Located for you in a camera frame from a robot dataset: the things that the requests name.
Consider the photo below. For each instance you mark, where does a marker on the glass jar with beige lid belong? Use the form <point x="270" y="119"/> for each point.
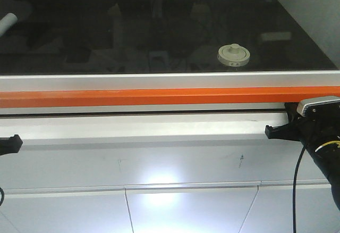
<point x="233" y="55"/>

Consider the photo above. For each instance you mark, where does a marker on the fume hood sash orange handle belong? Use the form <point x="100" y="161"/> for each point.
<point x="96" y="93"/>

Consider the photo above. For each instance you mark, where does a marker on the white base cabinet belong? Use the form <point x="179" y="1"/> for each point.
<point x="148" y="173"/>

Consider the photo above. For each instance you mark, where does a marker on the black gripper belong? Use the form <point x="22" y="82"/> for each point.
<point x="319" y="135"/>

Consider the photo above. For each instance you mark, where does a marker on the rolled white poster paper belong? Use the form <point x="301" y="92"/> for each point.
<point x="7" y="22"/>

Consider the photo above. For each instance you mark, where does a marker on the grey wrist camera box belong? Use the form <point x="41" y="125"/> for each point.
<point x="318" y="106"/>

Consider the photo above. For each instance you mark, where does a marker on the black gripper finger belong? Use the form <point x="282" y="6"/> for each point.
<point x="10" y="145"/>

